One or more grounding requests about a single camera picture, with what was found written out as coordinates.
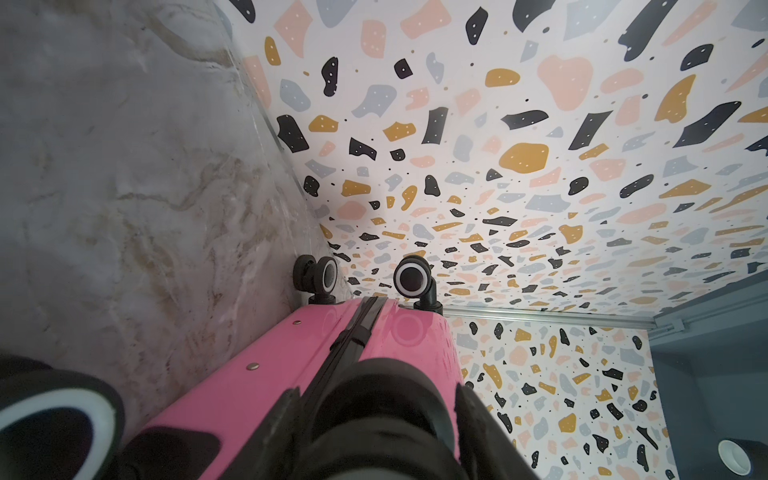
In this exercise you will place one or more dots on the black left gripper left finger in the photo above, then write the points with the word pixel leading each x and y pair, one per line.
pixel 270 452

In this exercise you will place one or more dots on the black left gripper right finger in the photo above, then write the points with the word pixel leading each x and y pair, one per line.
pixel 484 450

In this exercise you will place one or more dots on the pink hard-shell kids suitcase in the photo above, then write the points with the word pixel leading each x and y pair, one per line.
pixel 377 384

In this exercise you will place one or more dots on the right aluminium corner post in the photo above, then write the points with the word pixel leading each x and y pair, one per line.
pixel 566 318

